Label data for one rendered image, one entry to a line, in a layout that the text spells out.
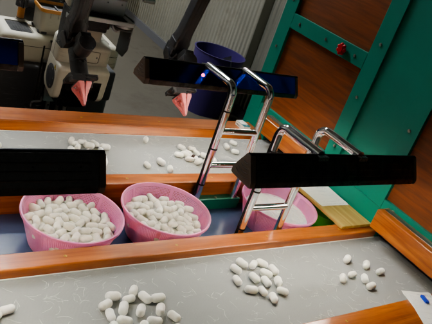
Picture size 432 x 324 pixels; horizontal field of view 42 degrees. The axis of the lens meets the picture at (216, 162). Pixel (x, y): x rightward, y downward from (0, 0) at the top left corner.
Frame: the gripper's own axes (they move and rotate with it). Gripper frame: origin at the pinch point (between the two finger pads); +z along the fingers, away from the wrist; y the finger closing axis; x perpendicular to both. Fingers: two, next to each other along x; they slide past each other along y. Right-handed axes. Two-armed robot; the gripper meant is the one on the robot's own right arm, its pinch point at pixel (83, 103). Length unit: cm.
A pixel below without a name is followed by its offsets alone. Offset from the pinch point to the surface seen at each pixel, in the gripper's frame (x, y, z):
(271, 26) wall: 124, 226, -135
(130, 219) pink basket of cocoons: -24, -2, 45
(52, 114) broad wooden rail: 13.3, -5.8, -1.0
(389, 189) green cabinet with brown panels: -45, 84, 45
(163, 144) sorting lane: 5.8, 31.4, 11.8
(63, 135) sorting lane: 8.4, -4.9, 8.4
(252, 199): -40, 28, 45
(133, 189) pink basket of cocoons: -15.9, 4.6, 34.1
